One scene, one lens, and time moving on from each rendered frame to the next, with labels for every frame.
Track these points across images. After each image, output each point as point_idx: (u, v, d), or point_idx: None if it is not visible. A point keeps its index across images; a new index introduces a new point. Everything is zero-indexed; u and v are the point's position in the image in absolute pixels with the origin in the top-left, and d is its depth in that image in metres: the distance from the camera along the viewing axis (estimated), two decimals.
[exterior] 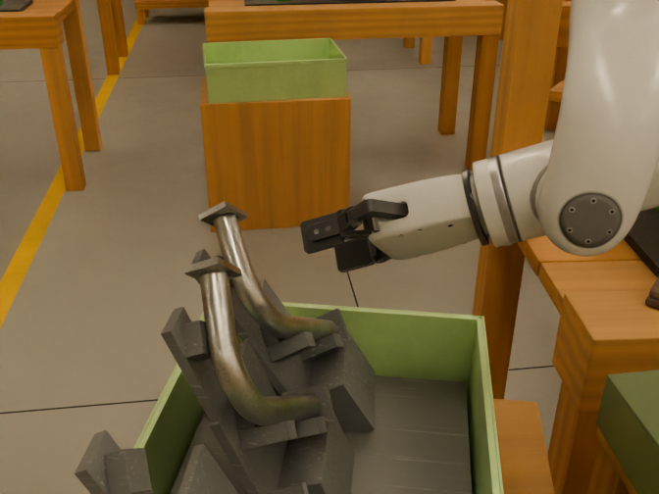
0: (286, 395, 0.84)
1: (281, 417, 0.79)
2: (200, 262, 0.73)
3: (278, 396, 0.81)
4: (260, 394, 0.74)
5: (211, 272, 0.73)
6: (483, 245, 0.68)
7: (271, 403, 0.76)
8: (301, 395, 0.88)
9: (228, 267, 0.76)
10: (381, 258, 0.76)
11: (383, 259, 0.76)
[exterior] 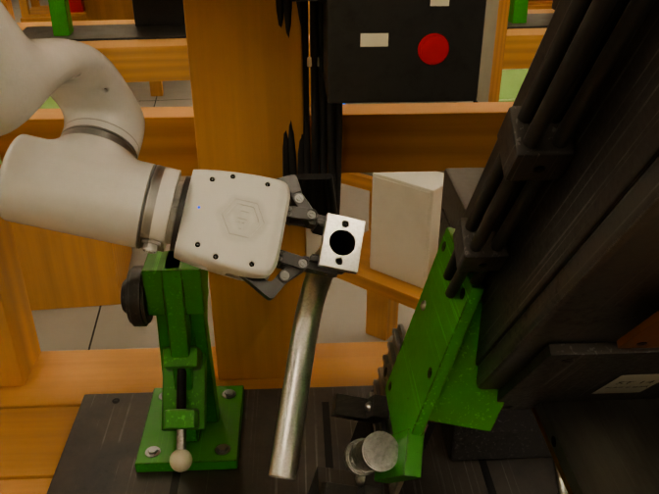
0: (292, 392, 0.79)
1: (289, 355, 0.83)
2: (346, 219, 0.72)
3: (295, 368, 0.80)
4: (298, 303, 0.82)
5: (337, 230, 0.72)
6: None
7: (293, 326, 0.82)
8: (285, 435, 0.77)
9: (328, 250, 0.71)
10: None
11: None
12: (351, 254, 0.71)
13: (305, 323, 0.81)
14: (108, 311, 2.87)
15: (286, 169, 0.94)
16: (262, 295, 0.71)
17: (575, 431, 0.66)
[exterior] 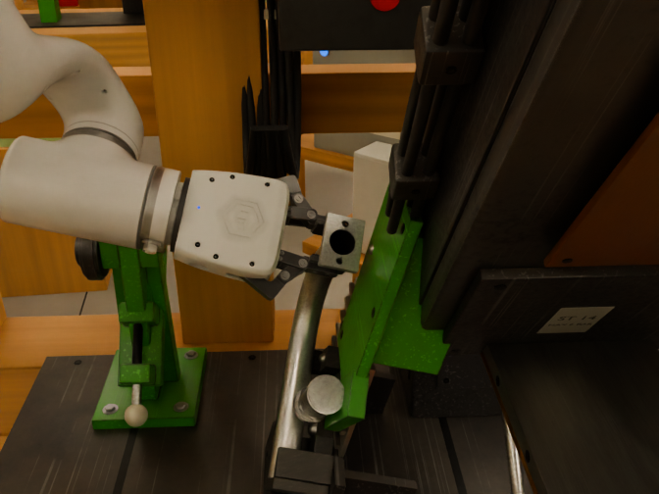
0: (291, 393, 0.78)
1: (288, 357, 0.82)
2: (346, 219, 0.72)
3: (295, 369, 0.80)
4: (297, 304, 0.82)
5: (337, 230, 0.72)
6: None
7: (292, 327, 0.82)
8: (285, 437, 0.77)
9: (328, 249, 0.71)
10: None
11: None
12: (351, 253, 0.71)
13: (304, 324, 0.81)
14: (94, 297, 2.86)
15: (245, 124, 0.94)
16: (262, 295, 0.71)
17: (519, 370, 0.65)
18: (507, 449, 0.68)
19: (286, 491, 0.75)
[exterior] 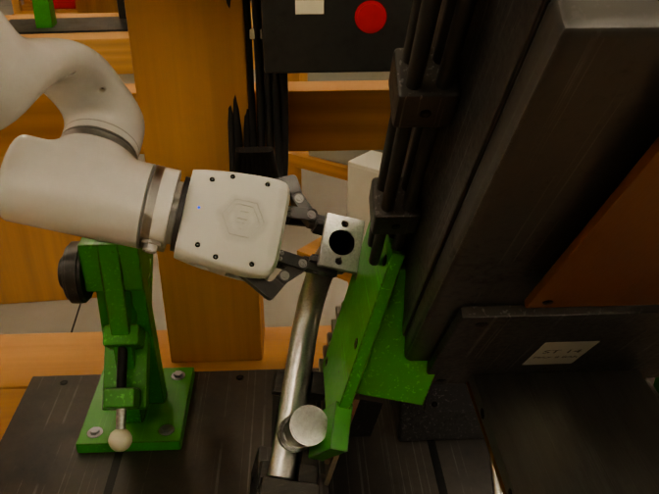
0: (291, 392, 0.79)
1: (289, 355, 0.83)
2: (346, 219, 0.72)
3: (295, 368, 0.80)
4: (298, 303, 0.82)
5: (337, 230, 0.72)
6: None
7: (293, 326, 0.82)
8: None
9: (327, 249, 0.71)
10: None
11: None
12: (351, 254, 0.71)
13: (305, 323, 0.81)
14: (89, 304, 2.85)
15: (231, 144, 0.93)
16: (262, 295, 0.71)
17: (504, 403, 0.64)
18: (492, 481, 0.67)
19: None
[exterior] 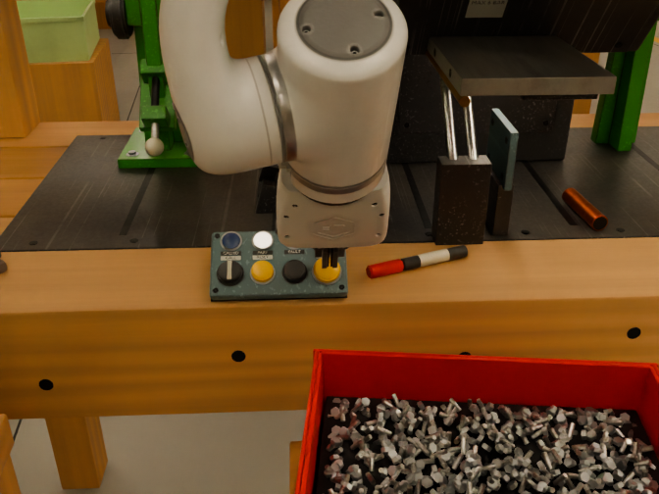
0: None
1: None
2: None
3: None
4: None
5: None
6: None
7: None
8: None
9: None
10: None
11: None
12: None
13: None
14: None
15: None
16: (276, 220, 0.69)
17: (451, 44, 0.86)
18: (443, 114, 0.88)
19: (275, 172, 0.95)
